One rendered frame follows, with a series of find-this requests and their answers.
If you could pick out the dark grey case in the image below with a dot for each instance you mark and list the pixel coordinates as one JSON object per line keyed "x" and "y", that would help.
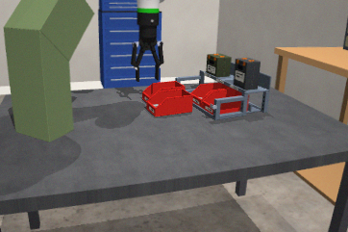
{"x": 247, "y": 74}

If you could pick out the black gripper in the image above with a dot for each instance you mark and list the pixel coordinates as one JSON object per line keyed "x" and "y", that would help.
{"x": 147, "y": 41}

